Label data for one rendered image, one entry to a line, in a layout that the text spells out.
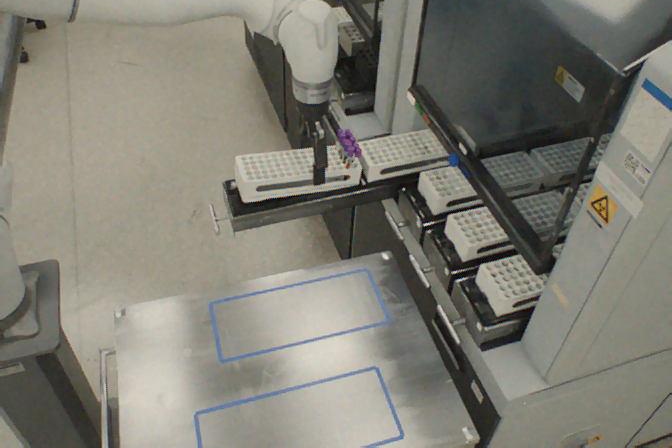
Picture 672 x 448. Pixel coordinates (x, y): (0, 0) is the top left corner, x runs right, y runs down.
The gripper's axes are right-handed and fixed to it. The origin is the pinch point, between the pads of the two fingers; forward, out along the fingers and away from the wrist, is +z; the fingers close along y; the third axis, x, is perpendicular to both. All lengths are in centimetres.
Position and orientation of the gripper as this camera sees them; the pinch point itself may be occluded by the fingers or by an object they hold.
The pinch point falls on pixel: (312, 163)
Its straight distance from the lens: 150.1
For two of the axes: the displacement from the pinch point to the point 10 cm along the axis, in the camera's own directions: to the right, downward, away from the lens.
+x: 9.5, -2.0, 2.5
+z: -0.3, 7.2, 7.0
